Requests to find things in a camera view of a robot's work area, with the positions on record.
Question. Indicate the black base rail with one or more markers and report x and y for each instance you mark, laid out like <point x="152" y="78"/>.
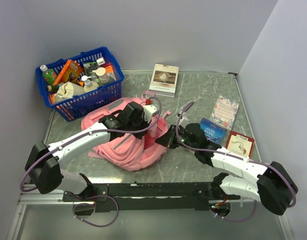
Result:
<point x="106" y="197"/>

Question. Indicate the green drink bottle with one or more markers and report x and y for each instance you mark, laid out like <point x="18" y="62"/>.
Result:
<point x="48" y="74"/>

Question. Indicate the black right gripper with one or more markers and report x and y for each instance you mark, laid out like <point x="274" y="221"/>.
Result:
<point x="168" y="139"/>

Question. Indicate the blue Jane Eyre book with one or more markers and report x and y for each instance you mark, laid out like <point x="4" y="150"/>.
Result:
<point x="212" y="131"/>

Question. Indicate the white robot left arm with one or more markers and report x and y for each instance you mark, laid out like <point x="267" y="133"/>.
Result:
<point x="44" y="164"/>

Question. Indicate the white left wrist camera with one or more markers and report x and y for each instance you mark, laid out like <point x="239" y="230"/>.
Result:
<point x="150" y="110"/>

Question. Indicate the black packaged box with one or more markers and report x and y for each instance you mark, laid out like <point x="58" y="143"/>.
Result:
<point x="90" y="67"/>

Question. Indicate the cream lotion bottle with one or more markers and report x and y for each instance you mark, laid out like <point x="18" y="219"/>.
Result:
<point x="89" y="84"/>

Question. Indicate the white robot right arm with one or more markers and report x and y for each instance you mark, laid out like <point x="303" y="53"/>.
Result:
<point x="269" y="184"/>

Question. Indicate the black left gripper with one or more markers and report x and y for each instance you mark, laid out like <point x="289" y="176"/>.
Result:
<point x="145" y="124"/>

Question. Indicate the white coffee cover book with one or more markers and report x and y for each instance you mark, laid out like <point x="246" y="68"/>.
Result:
<point x="164" y="80"/>

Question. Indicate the grey pump bottle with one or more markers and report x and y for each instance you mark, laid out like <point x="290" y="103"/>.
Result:
<point x="102" y="76"/>

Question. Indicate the floral pink notebook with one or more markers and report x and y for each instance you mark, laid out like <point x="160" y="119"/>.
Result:
<point x="224" y="112"/>

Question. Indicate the beige cloth bag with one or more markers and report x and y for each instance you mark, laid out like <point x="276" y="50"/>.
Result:
<point x="67" y="91"/>

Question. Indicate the pink carton box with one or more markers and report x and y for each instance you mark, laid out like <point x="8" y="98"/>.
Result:
<point x="109" y="70"/>

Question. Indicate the pink student backpack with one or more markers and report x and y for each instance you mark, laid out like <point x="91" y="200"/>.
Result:
<point x="129" y="152"/>

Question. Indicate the red framed card book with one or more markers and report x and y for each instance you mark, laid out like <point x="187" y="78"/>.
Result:
<point x="240" y="144"/>

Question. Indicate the orange snack box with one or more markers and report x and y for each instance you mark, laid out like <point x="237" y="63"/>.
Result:
<point x="69" y="73"/>

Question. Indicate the blue plastic shopping basket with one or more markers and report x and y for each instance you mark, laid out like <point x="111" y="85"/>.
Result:
<point x="80" y="105"/>

